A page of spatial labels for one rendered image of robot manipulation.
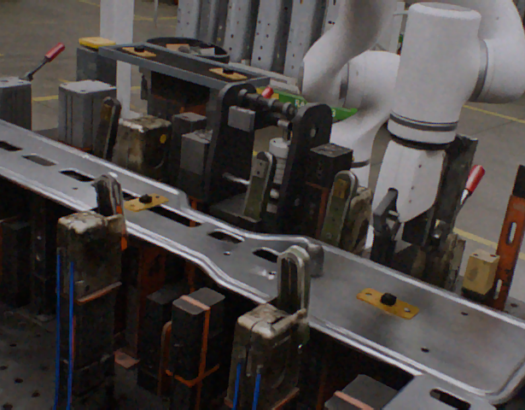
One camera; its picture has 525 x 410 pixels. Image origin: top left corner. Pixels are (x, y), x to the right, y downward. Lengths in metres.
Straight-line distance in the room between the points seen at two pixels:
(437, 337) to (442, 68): 0.34
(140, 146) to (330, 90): 0.41
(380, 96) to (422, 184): 0.63
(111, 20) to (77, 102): 3.63
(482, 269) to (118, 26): 4.28
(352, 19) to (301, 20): 4.30
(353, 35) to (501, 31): 0.52
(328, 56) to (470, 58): 0.62
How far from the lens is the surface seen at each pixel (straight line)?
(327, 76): 1.53
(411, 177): 0.94
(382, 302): 1.05
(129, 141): 1.46
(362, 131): 1.59
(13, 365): 1.41
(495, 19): 1.00
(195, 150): 1.40
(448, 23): 0.90
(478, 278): 1.11
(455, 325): 1.05
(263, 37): 5.93
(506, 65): 0.95
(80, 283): 1.12
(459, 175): 1.12
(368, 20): 1.43
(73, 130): 1.58
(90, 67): 1.79
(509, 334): 1.07
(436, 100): 0.92
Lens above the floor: 1.49
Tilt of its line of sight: 22 degrees down
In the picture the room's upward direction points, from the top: 7 degrees clockwise
